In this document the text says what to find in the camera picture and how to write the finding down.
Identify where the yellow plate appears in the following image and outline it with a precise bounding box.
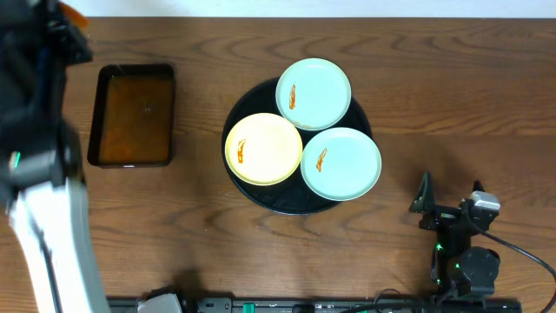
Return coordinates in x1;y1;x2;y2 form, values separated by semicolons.
224;113;303;186

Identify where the black rectangular water basin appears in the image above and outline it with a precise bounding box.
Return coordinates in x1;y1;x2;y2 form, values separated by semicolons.
87;63;175;168

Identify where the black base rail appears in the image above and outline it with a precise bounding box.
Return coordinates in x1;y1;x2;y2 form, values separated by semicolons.
108;287;522;313

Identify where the green plate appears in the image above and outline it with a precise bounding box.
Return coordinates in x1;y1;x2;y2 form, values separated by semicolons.
275;58;352;131
301;127;382;202

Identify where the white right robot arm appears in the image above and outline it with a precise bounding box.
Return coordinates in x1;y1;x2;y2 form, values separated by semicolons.
409;172;500;305

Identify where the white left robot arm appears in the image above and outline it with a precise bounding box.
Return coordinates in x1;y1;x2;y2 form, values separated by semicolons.
1;0;109;312

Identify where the green plate near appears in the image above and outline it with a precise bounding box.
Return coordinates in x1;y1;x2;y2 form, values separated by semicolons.
301;127;382;202

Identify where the green plate far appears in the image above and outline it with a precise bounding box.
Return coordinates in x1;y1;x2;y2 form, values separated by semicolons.
275;58;352;131

